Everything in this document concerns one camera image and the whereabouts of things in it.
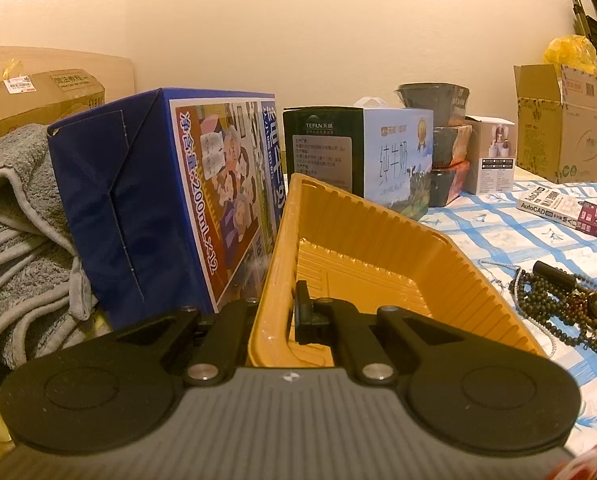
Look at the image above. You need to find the blue milk carton box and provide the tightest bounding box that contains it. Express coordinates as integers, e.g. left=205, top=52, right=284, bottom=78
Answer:
left=47, top=87, right=284, bottom=331

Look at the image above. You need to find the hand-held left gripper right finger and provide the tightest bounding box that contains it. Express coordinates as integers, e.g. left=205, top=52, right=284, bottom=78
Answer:
left=292, top=280, right=479, bottom=387

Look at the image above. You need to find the yellow plastic tray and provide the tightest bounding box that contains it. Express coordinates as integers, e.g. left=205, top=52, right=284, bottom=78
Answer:
left=247, top=172, right=552, bottom=368

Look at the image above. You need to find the dark green bead necklace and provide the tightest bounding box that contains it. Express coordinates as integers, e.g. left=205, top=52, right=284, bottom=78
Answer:
left=513, top=269, right=597, bottom=357

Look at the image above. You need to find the grey instant noodle bowl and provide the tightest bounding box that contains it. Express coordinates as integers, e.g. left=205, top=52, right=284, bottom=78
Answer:
left=393, top=82, right=472, bottom=128

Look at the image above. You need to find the dark orange instant noodle bowl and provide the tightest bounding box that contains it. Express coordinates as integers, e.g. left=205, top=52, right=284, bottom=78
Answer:
left=431, top=124, right=474, bottom=168

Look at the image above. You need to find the white pearl necklace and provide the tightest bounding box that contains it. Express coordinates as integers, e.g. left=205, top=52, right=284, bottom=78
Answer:
left=479, top=259, right=559, bottom=361

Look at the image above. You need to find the taped cardboard box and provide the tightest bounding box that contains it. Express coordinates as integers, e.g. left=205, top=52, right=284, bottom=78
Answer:
left=0, top=69, right=106, bottom=151

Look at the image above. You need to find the green white milk carton box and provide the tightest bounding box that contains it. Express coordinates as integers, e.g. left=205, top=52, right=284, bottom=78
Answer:
left=282, top=96, right=435, bottom=222

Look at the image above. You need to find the open cardboard box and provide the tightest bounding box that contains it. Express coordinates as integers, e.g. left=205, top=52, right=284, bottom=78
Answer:
left=513, top=62, right=597, bottom=185

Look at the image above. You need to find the white software book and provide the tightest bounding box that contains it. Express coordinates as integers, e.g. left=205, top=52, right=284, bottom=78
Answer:
left=516, top=182, right=597, bottom=231

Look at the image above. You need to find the grey towel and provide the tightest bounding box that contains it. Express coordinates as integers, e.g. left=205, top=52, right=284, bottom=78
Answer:
left=0, top=124, right=114, bottom=403

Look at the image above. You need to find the black cylinder pendant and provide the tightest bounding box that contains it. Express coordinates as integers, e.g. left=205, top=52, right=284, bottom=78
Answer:
left=533, top=260, right=582, bottom=288

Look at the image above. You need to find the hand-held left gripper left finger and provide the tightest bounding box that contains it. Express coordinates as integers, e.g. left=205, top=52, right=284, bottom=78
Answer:
left=113, top=297, right=262, bottom=387

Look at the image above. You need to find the small white product box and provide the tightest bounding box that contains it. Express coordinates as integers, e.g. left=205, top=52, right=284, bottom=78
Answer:
left=463, top=115, right=518, bottom=196

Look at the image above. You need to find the yellow plastic bag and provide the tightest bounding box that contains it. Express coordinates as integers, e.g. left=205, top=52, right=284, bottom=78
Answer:
left=543, top=34, right=597, bottom=78

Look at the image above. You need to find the red instant noodle bowl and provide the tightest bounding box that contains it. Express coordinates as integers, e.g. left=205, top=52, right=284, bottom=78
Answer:
left=429, top=160, right=472, bottom=208

